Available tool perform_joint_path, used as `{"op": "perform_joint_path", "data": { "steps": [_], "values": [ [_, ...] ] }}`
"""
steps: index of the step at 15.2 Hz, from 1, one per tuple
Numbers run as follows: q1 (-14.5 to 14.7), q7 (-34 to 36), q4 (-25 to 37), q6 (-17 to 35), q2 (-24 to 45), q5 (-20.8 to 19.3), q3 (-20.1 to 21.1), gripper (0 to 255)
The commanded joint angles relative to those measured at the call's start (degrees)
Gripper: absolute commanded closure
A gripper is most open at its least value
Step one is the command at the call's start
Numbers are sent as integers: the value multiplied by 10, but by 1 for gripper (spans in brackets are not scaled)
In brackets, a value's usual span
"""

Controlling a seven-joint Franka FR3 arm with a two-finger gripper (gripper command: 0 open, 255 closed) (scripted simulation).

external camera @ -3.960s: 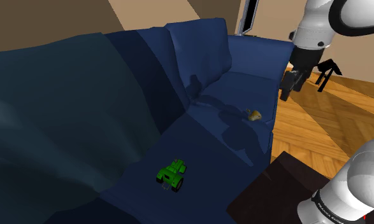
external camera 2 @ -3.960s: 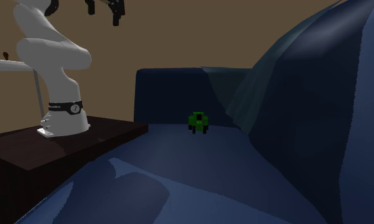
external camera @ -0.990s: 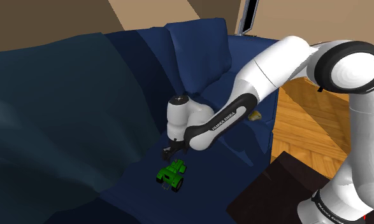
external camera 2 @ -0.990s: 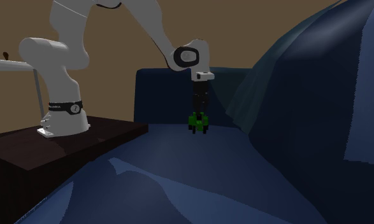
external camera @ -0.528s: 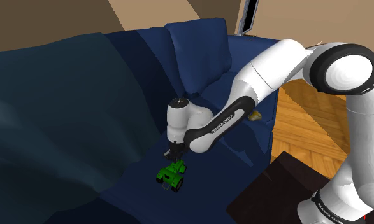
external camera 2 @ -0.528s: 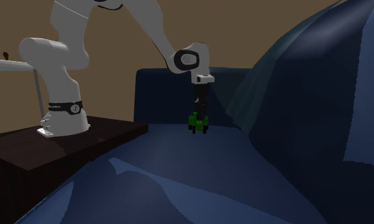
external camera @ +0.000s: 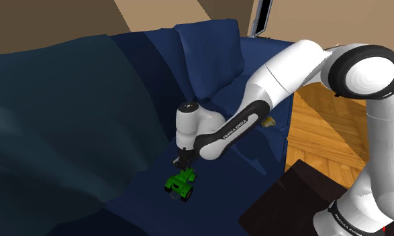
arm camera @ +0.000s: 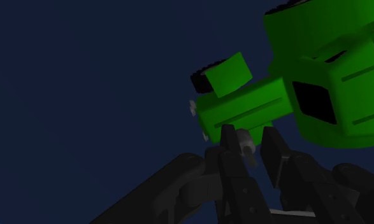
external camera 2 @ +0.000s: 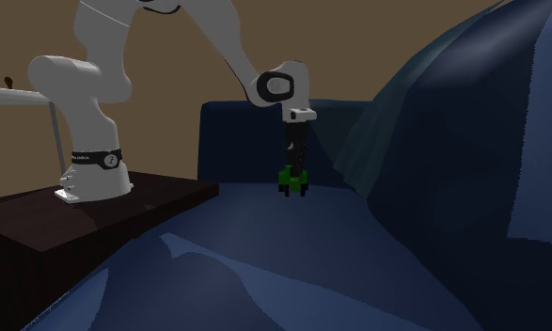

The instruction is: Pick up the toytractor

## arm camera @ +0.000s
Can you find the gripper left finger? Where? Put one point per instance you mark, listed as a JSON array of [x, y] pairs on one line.
[[236, 192]]

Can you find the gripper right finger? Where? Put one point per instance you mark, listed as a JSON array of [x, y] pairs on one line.
[[311, 186]]

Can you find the green blocky toy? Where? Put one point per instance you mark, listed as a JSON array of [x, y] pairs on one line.
[[245, 105]]

